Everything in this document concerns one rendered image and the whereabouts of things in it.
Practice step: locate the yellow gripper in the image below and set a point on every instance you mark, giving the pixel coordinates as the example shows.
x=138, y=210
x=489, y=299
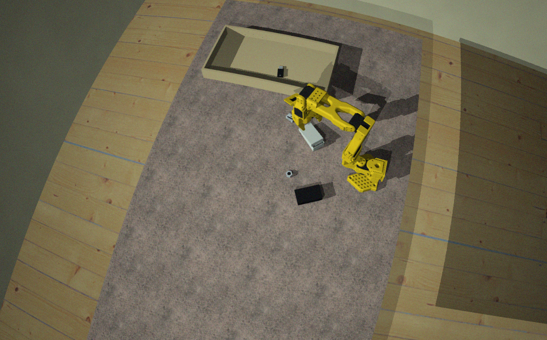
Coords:
x=291, y=100

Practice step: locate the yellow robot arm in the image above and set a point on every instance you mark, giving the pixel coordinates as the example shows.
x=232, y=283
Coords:
x=312, y=98

